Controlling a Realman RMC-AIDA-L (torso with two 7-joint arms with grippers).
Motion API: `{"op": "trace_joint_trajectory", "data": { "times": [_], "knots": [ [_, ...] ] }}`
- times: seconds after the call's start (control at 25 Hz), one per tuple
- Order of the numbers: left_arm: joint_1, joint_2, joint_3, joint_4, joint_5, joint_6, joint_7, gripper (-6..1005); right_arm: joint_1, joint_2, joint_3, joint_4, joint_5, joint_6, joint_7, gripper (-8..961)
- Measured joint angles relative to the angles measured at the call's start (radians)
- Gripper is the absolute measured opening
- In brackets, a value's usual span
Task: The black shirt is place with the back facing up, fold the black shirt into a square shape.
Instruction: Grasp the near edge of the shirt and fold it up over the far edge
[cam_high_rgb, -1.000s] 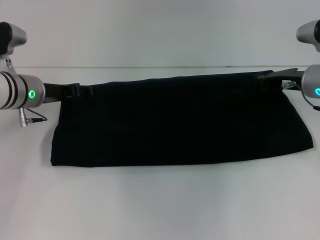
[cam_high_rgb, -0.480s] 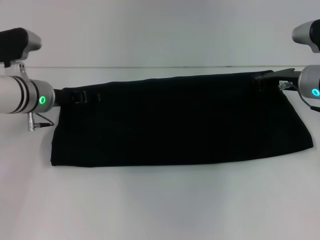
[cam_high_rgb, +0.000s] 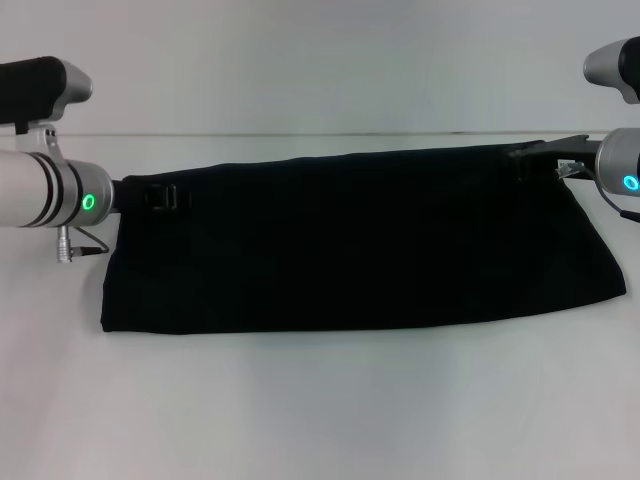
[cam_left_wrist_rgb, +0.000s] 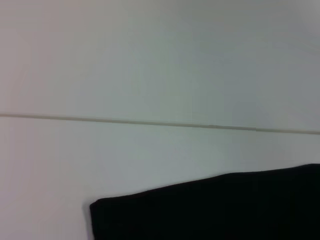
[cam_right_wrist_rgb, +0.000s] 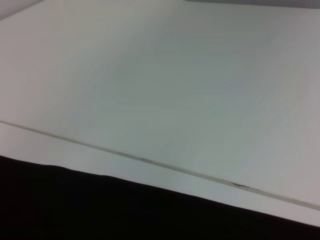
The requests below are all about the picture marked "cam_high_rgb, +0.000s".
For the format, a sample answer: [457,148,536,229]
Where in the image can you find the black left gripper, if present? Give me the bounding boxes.
[109,178,179,215]

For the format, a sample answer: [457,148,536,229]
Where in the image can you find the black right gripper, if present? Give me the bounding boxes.
[505,133,604,185]

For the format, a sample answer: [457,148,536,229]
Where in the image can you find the black t-shirt with FREE print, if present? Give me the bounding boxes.
[99,138,628,334]

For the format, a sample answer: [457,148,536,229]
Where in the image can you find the right gripper cable with plug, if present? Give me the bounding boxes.
[554,159,640,222]

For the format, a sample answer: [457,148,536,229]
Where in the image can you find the gripper cable with plug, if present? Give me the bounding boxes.
[554,159,640,222]
[55,224,111,262]

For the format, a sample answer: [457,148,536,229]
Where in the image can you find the left gripper cable with plug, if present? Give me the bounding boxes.
[55,224,111,262]

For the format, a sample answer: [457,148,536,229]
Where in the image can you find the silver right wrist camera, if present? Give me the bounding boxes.
[583,35,640,105]

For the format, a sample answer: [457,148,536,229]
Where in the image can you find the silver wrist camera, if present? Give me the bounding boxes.
[583,35,640,105]
[0,56,95,157]

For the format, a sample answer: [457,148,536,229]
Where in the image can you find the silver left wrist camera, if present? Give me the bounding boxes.
[0,56,95,157]

